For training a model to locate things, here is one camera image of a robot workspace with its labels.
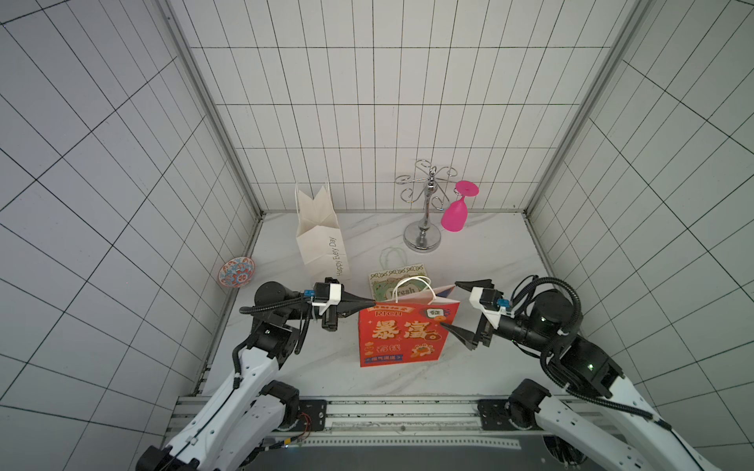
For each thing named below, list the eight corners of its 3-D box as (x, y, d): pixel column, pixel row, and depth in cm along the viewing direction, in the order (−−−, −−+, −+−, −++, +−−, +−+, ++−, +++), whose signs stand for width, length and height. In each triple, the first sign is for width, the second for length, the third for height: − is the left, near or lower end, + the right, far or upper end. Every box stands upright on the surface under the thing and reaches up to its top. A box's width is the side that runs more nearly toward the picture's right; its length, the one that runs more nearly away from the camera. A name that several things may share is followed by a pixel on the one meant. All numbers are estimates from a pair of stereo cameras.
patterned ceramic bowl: (221, 288, 100) (215, 281, 96) (231, 263, 106) (226, 256, 102) (249, 288, 100) (244, 281, 96) (257, 263, 106) (253, 256, 102)
